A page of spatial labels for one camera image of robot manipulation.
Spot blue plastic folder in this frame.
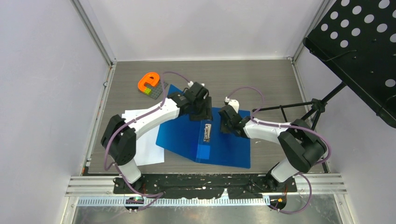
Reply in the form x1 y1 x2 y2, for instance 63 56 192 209
155 84 251 169

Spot grey lego baseplate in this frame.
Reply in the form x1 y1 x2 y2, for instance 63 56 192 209
143 81 169 99

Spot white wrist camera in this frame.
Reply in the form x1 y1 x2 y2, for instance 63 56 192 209
187 81 205 88
224 97 240 112

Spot aluminium frame rail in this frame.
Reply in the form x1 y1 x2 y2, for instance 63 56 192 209
66 173 347 199

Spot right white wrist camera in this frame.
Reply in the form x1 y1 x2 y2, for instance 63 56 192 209
224 97 240 112

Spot black perforated music stand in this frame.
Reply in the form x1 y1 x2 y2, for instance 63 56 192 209
252 0 396 131

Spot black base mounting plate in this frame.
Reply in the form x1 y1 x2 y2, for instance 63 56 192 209
113 173 297 199

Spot orange letter e block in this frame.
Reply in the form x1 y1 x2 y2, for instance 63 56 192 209
137 72 160 93

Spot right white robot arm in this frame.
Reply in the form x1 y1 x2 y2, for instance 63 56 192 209
219 105 328 192

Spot white paper sheets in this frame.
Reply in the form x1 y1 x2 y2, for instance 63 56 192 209
134 125 164 166

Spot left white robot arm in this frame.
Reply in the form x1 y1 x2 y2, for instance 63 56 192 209
100 82 212 193

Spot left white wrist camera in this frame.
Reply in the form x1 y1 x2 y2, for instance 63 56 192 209
187 81 205 88

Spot green lego brick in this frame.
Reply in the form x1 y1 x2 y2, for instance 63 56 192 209
144 88 152 95

